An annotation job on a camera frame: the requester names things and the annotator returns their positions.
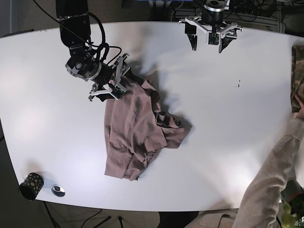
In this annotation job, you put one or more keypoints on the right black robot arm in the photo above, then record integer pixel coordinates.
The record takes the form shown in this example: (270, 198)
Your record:
(86, 59)

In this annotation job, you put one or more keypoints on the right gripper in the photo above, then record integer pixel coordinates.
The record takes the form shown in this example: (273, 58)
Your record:
(107, 79)

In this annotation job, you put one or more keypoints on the black floral cup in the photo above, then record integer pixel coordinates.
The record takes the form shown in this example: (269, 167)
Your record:
(31, 186)

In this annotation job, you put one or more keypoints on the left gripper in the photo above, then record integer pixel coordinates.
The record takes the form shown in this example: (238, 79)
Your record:
(218, 32)

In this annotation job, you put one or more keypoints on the person's forearm beige sleeve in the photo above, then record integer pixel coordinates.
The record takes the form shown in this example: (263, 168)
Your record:
(260, 203)

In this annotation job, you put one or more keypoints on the left metal table grommet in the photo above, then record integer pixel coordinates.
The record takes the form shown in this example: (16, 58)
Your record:
(58, 191)

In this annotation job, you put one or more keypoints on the dusty pink T-shirt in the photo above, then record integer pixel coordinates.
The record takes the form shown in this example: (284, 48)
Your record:
(136, 129)

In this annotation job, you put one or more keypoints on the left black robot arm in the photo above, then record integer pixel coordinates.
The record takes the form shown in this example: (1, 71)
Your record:
(213, 6)

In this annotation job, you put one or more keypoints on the camouflage T-shirt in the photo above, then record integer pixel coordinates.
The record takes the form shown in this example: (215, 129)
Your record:
(297, 77)

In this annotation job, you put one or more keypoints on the person's hand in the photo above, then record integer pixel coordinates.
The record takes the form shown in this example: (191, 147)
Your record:
(300, 114)

